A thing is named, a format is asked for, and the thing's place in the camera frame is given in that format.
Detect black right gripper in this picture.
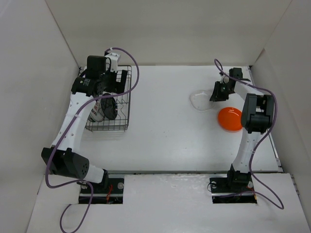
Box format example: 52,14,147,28
209,81,233,102

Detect black plate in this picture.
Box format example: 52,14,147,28
101,98,118,120

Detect clear glass plate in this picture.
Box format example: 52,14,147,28
189,90,214,112

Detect orange plate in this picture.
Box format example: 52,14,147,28
217,107,242,132

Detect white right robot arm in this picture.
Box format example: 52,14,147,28
220,68,276,191

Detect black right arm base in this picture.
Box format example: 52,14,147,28
208,169,257,204

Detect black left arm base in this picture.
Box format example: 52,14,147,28
77,170,124,204

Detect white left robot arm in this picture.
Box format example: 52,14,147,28
41,66,240,193

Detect dark wire dish rack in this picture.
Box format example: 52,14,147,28
86,65,133,133

